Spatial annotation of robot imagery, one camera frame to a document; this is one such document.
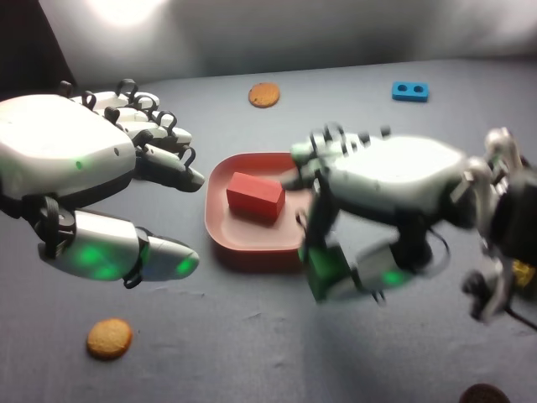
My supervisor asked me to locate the green block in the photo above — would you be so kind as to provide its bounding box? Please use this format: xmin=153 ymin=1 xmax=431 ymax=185
xmin=305 ymin=243 xmax=360 ymax=305

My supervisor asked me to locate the dark chocolate sandwich cookie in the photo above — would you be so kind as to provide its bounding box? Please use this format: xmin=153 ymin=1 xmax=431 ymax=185
xmin=458 ymin=370 xmax=511 ymax=403

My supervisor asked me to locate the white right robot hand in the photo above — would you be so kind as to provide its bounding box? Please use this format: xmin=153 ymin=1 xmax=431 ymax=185
xmin=279 ymin=121 xmax=476 ymax=304

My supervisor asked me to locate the red block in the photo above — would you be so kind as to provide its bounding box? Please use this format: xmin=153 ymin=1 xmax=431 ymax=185
xmin=226 ymin=171 xmax=287 ymax=228

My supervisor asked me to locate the grey table cloth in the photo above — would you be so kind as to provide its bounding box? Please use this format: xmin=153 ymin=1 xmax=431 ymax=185
xmin=0 ymin=58 xmax=537 ymax=403

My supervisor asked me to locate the blue two-hole block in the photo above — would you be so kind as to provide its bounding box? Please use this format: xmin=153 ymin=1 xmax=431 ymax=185
xmin=391 ymin=80 xmax=431 ymax=103

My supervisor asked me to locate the yellow corn toy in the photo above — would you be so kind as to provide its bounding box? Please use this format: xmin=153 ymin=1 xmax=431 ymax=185
xmin=511 ymin=259 xmax=537 ymax=289

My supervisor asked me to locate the pink square plate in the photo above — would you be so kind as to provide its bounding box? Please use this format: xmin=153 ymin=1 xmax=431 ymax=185
xmin=203 ymin=151 xmax=316 ymax=253

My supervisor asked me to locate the small round tan cookie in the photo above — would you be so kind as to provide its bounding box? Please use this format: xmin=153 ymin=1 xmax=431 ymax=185
xmin=86 ymin=317 xmax=134 ymax=361

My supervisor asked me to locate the large round speckled cookie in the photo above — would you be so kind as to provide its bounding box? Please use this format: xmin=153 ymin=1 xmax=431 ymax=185
xmin=248 ymin=81 xmax=281 ymax=109

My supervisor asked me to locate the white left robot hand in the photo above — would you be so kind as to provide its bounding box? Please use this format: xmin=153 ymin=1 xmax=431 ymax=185
xmin=0 ymin=78 xmax=207 ymax=291

